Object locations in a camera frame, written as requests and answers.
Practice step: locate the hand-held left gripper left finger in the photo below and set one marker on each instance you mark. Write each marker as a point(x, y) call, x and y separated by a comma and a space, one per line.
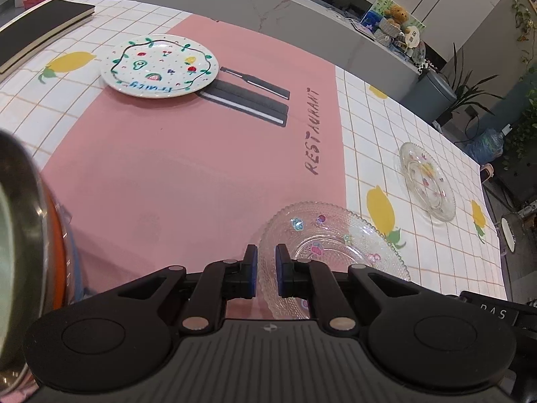
point(251, 270)

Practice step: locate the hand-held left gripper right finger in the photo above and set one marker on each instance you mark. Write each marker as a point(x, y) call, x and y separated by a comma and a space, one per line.
point(282, 270)

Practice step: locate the clear glass flowered plate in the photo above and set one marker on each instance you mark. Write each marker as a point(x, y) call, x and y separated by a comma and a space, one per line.
point(428, 184)
point(335, 235)

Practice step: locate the blue steel bowl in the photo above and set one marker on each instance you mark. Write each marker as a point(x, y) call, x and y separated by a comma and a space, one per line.
point(74, 260)

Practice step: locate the orange steel bowl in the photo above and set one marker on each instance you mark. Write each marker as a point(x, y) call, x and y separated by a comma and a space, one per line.
point(56, 252)

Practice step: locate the white painted fruit plate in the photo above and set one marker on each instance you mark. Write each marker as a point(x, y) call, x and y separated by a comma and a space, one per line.
point(159, 67)

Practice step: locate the green ceramic bowl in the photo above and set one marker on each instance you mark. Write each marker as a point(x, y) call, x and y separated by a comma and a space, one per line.
point(12, 281)

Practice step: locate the pink restaurant placemat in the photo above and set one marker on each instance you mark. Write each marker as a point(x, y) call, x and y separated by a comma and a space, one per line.
point(168, 168)

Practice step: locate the small beige heater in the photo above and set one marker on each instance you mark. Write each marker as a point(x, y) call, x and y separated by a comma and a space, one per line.
point(487, 173)

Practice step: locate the blue water jug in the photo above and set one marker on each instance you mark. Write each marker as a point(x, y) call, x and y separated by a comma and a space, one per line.
point(488, 145)

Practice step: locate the green ivy plant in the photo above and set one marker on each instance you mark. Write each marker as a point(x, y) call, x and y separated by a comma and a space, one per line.
point(524, 92)

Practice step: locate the potted long-leaf plant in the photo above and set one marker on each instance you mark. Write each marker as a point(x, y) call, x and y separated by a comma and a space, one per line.
point(463, 92)

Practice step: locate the grey trash can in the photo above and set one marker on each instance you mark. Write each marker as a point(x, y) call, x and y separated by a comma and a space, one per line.
point(430, 98)

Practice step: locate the decorative display plate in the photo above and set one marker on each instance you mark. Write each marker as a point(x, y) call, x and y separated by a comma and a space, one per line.
point(419, 52)

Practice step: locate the round paper fan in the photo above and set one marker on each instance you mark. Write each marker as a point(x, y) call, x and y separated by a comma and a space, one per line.
point(412, 37)

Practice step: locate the brown teddy bear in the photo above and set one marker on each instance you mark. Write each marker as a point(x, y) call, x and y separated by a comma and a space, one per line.
point(397, 14)

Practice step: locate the green blue painting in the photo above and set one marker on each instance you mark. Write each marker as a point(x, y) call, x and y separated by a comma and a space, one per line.
point(379, 6)

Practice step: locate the black book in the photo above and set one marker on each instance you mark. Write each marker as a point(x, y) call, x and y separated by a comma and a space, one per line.
point(42, 25)

